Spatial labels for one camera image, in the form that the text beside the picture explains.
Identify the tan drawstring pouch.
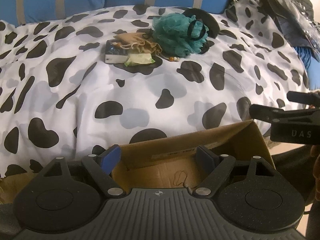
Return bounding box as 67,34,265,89
114,33,162,55

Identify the cow print blanket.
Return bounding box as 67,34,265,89
1,0,309,177

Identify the black round pad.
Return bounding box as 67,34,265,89
183,8,220,38

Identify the brown cardboard box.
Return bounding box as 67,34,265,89
111,121,274,192

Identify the green wet wipe packet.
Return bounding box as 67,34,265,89
124,53,155,67

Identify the black tissue pack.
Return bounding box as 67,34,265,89
104,40,129,64

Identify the teal mesh bath loofah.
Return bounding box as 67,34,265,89
152,13,209,57

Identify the pile of plastic bags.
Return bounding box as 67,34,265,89
229,0,320,63

